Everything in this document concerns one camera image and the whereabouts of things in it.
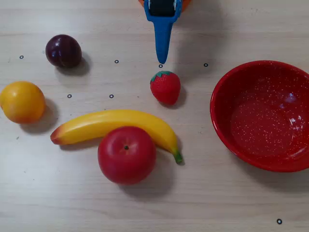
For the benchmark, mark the yellow orange peach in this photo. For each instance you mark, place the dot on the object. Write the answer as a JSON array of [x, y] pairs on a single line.
[[22, 102]]

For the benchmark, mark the dark purple plum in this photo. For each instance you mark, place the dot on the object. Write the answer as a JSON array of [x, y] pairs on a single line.
[[63, 50]]

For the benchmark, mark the red plastic apple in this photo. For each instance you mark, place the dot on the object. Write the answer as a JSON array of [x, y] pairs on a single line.
[[126, 155]]

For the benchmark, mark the red plastic strawberry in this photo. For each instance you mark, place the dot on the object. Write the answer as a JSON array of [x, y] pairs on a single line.
[[166, 88]]

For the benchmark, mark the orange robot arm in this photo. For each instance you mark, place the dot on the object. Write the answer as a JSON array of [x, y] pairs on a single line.
[[187, 3]]

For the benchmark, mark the red speckled bowl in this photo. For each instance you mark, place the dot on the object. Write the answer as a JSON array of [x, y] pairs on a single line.
[[260, 116]]

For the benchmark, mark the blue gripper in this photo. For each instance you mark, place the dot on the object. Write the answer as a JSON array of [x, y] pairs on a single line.
[[162, 9]]

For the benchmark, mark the yellow plastic banana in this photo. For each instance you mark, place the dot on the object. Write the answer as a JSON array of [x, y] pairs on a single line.
[[113, 122]]

